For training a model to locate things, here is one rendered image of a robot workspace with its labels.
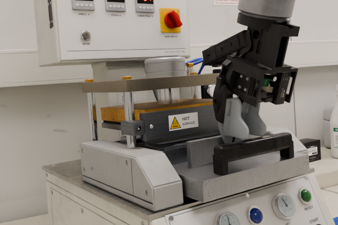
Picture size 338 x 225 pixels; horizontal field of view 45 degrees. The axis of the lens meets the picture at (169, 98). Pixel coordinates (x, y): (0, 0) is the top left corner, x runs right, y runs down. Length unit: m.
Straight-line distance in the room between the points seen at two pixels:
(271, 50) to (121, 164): 0.27
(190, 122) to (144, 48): 0.28
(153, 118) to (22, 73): 0.58
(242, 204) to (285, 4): 0.30
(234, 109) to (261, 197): 0.15
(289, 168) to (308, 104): 1.04
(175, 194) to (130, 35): 0.43
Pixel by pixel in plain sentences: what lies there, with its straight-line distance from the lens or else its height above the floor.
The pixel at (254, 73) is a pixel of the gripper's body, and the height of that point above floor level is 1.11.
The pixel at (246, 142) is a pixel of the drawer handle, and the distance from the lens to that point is 0.60.
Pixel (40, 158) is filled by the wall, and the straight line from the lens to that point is 1.23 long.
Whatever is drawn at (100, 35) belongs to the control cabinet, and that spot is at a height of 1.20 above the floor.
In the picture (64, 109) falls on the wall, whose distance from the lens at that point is 1.23.
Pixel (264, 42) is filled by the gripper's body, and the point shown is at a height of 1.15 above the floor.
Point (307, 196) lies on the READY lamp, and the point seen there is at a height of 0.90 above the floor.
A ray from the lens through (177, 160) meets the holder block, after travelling 0.67.
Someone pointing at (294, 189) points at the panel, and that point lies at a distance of 0.74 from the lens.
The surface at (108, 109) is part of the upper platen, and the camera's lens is 0.79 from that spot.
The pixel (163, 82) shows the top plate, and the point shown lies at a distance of 0.68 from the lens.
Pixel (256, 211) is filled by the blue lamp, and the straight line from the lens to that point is 0.65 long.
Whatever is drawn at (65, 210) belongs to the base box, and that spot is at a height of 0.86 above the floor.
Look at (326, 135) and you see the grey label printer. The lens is 1.68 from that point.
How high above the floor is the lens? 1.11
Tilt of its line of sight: 3 degrees down
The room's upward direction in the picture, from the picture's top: 4 degrees counter-clockwise
